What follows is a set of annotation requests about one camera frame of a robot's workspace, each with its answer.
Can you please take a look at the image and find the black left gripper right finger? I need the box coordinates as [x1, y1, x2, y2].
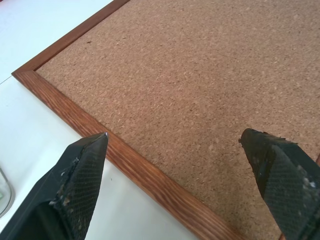
[238, 128, 320, 240]

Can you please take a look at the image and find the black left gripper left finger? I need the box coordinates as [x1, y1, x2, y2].
[0, 132, 109, 240]

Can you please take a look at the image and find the clear glass jar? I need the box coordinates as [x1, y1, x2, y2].
[0, 167, 16, 218]

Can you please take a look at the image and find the cork board with wooden frame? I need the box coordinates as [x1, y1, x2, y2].
[11, 0, 320, 240]

